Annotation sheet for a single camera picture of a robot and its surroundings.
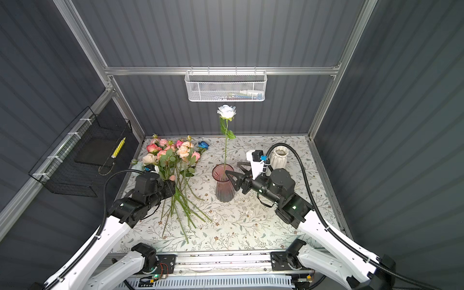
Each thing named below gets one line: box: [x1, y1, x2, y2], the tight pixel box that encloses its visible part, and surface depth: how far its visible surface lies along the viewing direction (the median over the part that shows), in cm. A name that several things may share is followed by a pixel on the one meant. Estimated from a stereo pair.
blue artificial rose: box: [198, 140, 210, 150], surface depth 114 cm
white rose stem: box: [216, 104, 237, 171], surface depth 74 cm
